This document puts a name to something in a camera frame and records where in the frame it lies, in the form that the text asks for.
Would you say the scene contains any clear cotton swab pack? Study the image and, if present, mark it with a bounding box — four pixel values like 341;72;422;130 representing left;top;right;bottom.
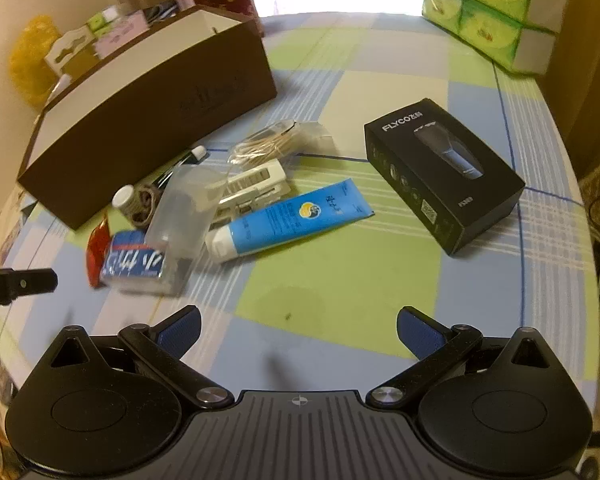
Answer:
228;119;338;167

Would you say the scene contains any desktop with checked tablecloth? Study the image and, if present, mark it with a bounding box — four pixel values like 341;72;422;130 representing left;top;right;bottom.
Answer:
0;12;600;411

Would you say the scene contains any small green tissue pack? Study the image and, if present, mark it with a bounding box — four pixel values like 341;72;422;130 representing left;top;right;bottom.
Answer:
87;9;131;31

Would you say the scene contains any small white-capped bottle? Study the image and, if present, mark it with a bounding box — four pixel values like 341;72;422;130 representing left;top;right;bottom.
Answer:
112;185;137;211

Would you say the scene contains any white plastic comb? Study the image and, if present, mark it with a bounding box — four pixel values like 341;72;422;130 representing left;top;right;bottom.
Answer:
207;158;293;226

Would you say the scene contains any stack of green tissue packs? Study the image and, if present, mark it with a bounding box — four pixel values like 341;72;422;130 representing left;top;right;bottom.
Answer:
421;0;573;77

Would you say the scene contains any dark folded bag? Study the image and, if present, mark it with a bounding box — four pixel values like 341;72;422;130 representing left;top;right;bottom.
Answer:
142;2;181;23

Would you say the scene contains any red packet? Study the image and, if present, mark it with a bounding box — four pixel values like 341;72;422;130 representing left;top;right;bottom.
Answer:
85;215;113;288

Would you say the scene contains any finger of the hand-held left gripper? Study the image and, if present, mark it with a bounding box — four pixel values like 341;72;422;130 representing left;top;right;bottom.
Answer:
0;267;59;309

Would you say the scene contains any black shaver box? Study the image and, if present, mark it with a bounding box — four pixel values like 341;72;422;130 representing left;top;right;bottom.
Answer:
363;99;527;257

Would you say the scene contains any dark green lip gel tube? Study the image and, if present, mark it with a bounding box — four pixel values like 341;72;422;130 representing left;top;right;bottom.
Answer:
150;145;208;191

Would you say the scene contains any blue cream tube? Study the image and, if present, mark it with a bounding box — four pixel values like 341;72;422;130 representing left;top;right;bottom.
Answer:
204;178;376;262

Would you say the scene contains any brown storage box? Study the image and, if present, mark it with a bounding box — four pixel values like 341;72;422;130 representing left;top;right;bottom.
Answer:
16;4;278;231

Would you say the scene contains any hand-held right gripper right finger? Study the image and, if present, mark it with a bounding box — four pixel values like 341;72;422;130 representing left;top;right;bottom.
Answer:
368;305;558;411

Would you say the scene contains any clear plastic case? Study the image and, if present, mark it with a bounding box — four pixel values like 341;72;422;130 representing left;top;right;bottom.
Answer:
142;162;227;295

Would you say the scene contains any cardboard box with pink card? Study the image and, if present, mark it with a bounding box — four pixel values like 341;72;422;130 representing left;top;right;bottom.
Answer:
44;27;98;78

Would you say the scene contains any blue printed packet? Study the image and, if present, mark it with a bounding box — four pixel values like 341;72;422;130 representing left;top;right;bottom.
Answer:
99;230;170;286

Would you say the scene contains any yellow plastic bag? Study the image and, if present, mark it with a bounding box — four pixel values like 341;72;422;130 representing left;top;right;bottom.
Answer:
7;15;63;108

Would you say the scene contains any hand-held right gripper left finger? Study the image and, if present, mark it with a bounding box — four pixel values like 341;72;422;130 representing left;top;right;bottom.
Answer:
42;305;236;411

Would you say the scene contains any brown wooden cabinet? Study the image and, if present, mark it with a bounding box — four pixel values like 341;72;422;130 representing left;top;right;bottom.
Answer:
540;0;600;181

